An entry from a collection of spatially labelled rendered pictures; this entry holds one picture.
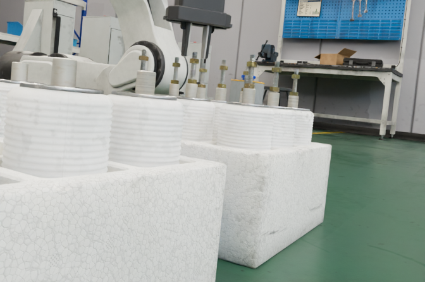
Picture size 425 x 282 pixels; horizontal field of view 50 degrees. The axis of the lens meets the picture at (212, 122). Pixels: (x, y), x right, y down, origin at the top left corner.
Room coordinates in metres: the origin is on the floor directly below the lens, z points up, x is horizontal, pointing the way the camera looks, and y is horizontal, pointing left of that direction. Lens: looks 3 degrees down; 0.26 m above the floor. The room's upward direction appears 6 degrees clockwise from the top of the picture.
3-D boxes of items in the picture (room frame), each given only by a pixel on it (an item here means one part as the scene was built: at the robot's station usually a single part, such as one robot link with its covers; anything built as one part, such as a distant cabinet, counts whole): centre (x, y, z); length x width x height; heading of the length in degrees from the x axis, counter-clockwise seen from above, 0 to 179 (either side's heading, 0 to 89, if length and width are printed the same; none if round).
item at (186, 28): (0.85, 0.07, 0.36); 0.03 x 0.02 x 0.06; 18
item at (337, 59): (5.55, -1.38, 0.87); 0.40 x 0.30 x 0.23; 45
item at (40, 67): (1.53, 0.52, 0.28); 0.21 x 0.20 x 0.13; 59
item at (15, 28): (6.17, 2.55, 0.90); 0.50 x 0.38 x 0.21; 58
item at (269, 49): (5.54, -0.58, 0.87); 0.41 x 0.17 x 0.25; 149
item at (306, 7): (5.96, -1.09, 1.54); 0.32 x 0.02 x 0.25; 59
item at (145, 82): (0.53, 0.08, 0.26); 0.02 x 0.02 x 0.03
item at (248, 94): (0.80, -0.06, 0.26); 0.02 x 0.02 x 0.03
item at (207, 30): (0.87, 0.02, 0.36); 0.03 x 0.02 x 0.06; 18
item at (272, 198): (0.96, -0.01, 0.09); 0.39 x 0.39 x 0.18; 61
